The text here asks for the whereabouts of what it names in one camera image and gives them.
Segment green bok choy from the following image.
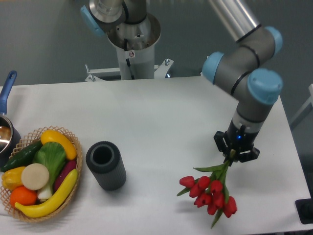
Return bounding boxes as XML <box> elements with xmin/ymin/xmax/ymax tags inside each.
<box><xmin>32</xmin><ymin>142</ymin><xmax>66</xmax><ymax>202</ymax></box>

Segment black device table corner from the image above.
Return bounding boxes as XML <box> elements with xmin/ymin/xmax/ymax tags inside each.
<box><xmin>295</xmin><ymin>198</ymin><xmax>313</xmax><ymax>224</ymax></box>

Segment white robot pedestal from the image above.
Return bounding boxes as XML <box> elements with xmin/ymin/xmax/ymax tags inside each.
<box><xmin>107</xmin><ymin>13</ymin><xmax>161</xmax><ymax>80</ymax></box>

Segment yellow bell pepper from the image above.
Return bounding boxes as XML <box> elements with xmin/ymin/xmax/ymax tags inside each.
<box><xmin>1</xmin><ymin>166</ymin><xmax>26</xmax><ymax>191</ymax></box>

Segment green cucumber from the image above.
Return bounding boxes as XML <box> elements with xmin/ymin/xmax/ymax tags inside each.
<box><xmin>0</xmin><ymin>141</ymin><xmax>42</xmax><ymax>172</ymax></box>

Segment yellow squash upper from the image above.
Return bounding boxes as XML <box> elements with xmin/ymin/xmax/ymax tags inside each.
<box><xmin>41</xmin><ymin>130</ymin><xmax>77</xmax><ymax>160</ymax></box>

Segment beige round disc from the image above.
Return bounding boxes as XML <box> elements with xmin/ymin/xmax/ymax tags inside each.
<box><xmin>21</xmin><ymin>163</ymin><xmax>49</xmax><ymax>190</ymax></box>

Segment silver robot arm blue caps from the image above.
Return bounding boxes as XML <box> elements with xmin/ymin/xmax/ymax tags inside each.
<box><xmin>80</xmin><ymin>0</ymin><xmax>283</xmax><ymax>163</ymax></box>

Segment woven wicker basket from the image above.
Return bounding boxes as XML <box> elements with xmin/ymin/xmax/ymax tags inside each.
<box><xmin>0</xmin><ymin>126</ymin><xmax>83</xmax><ymax>223</ymax></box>

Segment dark grey ribbed vase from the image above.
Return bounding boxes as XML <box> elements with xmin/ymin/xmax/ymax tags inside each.
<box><xmin>86</xmin><ymin>141</ymin><xmax>127</xmax><ymax>191</ymax></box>

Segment white metal base frame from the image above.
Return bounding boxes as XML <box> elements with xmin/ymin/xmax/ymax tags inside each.
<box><xmin>84</xmin><ymin>55</ymin><xmax>211</xmax><ymax>83</ymax></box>

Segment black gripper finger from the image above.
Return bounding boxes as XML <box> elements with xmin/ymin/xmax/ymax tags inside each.
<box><xmin>228</xmin><ymin>147</ymin><xmax>260</xmax><ymax>166</ymax></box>
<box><xmin>213</xmin><ymin>131</ymin><xmax>231</xmax><ymax>163</ymax></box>

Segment red tulip bouquet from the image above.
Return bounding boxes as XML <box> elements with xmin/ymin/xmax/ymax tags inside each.
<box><xmin>177</xmin><ymin>150</ymin><xmax>237</xmax><ymax>228</ymax></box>

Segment blue handled saucepan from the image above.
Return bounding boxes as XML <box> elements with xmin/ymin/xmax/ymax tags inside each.
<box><xmin>0</xmin><ymin>70</ymin><xmax>21</xmax><ymax>167</ymax></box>

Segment yellow curved squash lower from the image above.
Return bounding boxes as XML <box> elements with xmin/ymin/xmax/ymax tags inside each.
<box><xmin>15</xmin><ymin>169</ymin><xmax>78</xmax><ymax>218</ymax></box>

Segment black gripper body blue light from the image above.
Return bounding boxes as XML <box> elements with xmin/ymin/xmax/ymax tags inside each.
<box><xmin>224</xmin><ymin>121</ymin><xmax>259</xmax><ymax>153</ymax></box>

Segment purple sweet potato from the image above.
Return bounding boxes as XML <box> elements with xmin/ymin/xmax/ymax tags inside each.
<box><xmin>53</xmin><ymin>160</ymin><xmax>76</xmax><ymax>192</ymax></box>

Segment orange fruit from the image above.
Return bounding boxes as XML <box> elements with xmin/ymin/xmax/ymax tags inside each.
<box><xmin>10</xmin><ymin>186</ymin><xmax>37</xmax><ymax>208</ymax></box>

